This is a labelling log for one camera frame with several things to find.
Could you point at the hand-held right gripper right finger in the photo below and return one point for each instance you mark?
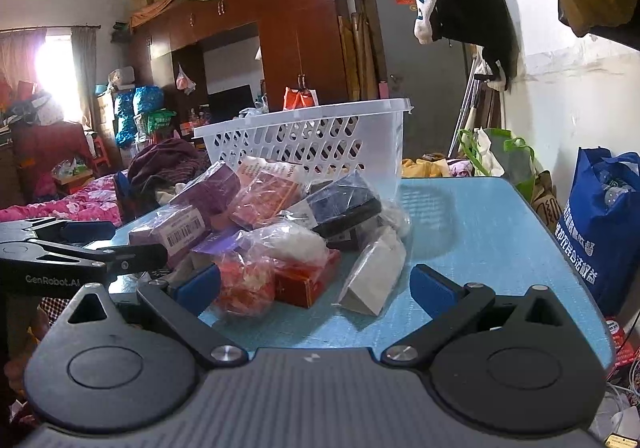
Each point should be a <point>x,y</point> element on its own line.
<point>430,285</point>

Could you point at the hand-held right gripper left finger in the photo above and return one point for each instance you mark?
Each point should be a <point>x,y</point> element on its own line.
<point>200,285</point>

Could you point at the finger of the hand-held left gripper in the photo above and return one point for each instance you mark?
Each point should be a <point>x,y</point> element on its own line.
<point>90,231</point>
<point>135,257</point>

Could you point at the small purple box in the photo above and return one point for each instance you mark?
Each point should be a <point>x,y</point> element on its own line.
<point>215,248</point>

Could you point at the purple box with barcode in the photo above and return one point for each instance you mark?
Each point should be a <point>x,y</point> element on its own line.
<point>170,233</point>

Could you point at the red white bagged packet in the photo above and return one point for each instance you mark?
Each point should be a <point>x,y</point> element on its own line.
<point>245,283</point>

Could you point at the grey white bagged packet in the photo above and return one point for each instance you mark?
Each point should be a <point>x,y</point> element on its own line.
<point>370,273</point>

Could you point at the red box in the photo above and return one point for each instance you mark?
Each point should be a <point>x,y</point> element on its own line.
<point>305,283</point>

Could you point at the red patterned packet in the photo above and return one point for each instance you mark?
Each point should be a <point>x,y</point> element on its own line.
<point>265,200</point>

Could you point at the dark box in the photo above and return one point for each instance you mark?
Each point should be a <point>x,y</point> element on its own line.
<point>340,198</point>

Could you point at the white printed leaflet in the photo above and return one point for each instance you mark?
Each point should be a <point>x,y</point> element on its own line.
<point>260,170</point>

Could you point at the white plastic basket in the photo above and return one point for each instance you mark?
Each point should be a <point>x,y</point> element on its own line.
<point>310,142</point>

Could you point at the pink floral blanket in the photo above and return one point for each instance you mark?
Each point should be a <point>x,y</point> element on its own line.
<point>75,205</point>

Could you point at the red plastic stool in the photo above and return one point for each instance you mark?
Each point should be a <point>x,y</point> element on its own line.
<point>100,152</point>

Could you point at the red cloth covered chair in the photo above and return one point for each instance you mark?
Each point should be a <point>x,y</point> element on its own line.
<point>50,152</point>

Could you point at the dark purple clothes pile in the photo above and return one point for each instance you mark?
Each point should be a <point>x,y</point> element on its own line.
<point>165,157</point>

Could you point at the yellow printed blanket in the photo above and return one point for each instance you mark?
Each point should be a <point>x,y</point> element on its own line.
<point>425,168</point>

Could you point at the blue plastic bags bundle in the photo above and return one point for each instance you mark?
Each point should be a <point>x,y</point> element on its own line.
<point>135,112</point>

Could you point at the green printed bag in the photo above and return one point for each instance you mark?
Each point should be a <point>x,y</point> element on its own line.
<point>160,121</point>

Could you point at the brown paper bag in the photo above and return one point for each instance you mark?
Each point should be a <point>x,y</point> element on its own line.
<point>545,200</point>

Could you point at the green white tote bag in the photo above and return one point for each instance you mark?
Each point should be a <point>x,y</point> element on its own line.
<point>515,157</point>

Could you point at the grey curtain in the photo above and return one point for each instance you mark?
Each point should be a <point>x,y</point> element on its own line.
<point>85,72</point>

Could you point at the blue shopping bag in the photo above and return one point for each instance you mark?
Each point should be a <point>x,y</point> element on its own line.
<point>595,238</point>

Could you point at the pink white hanging bag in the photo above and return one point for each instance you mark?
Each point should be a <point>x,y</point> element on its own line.
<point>185,80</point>

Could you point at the black television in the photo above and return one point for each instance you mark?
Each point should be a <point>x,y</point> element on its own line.
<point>230,102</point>

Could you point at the pink curtain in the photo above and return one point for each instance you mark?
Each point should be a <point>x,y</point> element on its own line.
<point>20,57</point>

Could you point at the grey door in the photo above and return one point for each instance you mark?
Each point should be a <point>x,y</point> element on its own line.
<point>415,92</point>

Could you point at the red white carton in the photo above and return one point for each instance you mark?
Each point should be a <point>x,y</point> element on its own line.
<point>622,340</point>

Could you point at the orange plastic bag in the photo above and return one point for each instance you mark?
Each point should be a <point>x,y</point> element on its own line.
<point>295,100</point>

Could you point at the orange cloth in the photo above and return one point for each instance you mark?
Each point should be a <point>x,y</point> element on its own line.
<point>150,10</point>

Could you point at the wooden planks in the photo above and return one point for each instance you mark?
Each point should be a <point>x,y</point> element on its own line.
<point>357,57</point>

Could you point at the brown wooden wardrobe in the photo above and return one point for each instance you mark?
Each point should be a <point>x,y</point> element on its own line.
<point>300,27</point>

